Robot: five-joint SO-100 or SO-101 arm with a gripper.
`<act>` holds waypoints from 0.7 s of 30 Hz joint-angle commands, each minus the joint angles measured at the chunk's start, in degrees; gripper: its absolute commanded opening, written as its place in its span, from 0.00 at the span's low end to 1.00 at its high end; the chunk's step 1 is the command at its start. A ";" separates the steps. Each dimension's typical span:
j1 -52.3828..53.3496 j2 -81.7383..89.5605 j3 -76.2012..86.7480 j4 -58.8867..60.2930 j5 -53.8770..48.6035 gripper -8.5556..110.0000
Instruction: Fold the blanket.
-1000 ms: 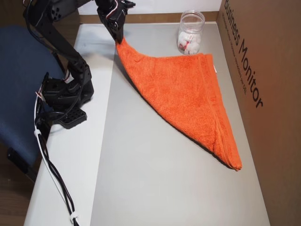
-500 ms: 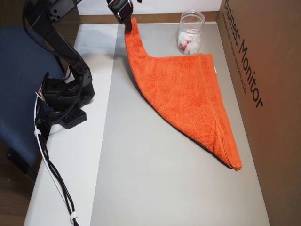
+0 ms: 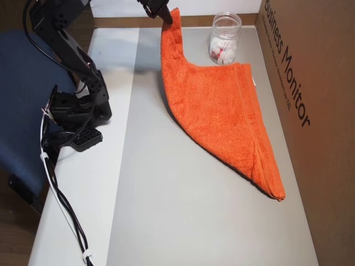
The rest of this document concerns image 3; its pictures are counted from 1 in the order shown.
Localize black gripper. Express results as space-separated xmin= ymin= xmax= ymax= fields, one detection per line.
xmin=136 ymin=0 xmax=174 ymax=24

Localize orange terry towel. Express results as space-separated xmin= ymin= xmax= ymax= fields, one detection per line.
xmin=159 ymin=7 xmax=286 ymax=202

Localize brown wooden baseboard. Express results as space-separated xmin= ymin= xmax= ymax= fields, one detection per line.
xmin=93 ymin=12 xmax=263 ymax=28

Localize red white eraser packet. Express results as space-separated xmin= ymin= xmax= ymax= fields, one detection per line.
xmin=210 ymin=46 xmax=227 ymax=63

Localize clear plastic jar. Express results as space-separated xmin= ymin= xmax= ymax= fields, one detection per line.
xmin=208 ymin=11 xmax=242 ymax=66

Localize blue office chair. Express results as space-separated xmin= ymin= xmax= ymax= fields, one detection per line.
xmin=0 ymin=29 xmax=77 ymax=217

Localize grey table mat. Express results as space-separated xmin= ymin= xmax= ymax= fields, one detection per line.
xmin=106 ymin=26 xmax=320 ymax=266

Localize brown cardboard monitor box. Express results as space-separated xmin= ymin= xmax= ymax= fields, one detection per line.
xmin=255 ymin=0 xmax=355 ymax=266

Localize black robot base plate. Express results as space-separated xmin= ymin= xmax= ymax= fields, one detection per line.
xmin=41 ymin=126 xmax=105 ymax=161

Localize black power cables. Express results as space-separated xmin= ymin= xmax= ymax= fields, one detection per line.
xmin=40 ymin=132 xmax=94 ymax=266

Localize white cable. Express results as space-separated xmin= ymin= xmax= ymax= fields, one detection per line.
xmin=40 ymin=116 xmax=87 ymax=266

